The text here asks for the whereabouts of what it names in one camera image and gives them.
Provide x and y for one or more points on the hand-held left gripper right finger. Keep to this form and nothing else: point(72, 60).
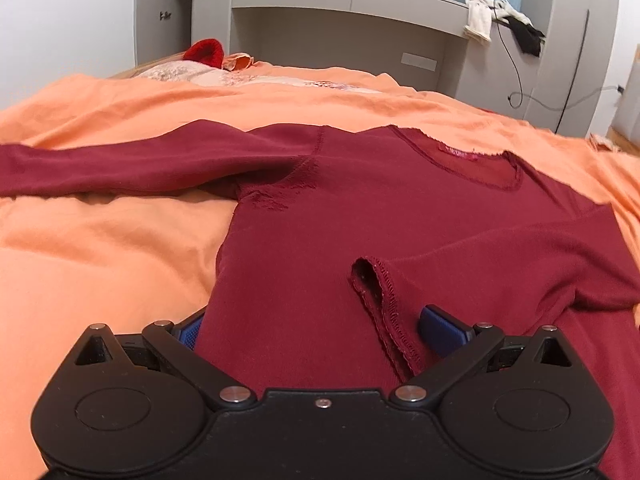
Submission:
point(442, 332)

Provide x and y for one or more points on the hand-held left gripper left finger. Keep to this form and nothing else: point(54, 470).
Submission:
point(186, 336)

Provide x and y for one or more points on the dark red long-sleeve shirt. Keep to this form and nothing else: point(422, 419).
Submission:
point(350, 210)

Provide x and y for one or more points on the orange blanket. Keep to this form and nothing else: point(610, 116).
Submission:
point(100, 260)

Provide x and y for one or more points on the floral pink pillow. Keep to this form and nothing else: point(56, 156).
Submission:
point(200, 76)

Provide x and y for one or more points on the small orange cloth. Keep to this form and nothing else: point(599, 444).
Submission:
point(239, 62)

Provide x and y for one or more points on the red plush item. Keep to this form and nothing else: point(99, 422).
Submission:
point(204, 51)

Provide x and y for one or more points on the black cloth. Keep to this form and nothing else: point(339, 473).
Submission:
point(527, 35)

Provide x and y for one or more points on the cream cloth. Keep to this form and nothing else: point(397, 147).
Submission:
point(477, 17)

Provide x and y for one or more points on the white wall socket plate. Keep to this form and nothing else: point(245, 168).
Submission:
point(419, 60)

